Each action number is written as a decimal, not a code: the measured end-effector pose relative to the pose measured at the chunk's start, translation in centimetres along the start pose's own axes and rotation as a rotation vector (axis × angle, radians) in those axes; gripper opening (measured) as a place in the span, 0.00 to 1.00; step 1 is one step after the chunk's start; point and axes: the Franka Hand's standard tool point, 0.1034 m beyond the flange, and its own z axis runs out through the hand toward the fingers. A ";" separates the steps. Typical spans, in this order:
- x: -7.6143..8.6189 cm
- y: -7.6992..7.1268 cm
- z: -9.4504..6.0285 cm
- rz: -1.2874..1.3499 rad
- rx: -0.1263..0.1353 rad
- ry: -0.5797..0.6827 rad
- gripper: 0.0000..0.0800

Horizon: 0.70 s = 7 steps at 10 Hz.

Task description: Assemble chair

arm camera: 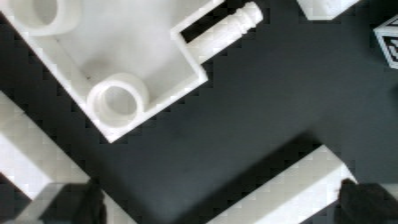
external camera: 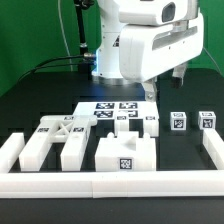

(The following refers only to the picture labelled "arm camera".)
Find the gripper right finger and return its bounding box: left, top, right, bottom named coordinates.
left=337, top=179, right=398, bottom=224

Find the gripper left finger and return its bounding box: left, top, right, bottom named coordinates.
left=40, top=181, right=107, bottom=224

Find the white chair seat part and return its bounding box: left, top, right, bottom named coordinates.
left=0, top=0, right=226, bottom=141

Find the white U-shaped obstacle fence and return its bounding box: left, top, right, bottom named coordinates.
left=0, top=0, right=398, bottom=224

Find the white tagged cube nut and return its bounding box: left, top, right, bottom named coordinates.
left=374, top=15, right=398, bottom=69

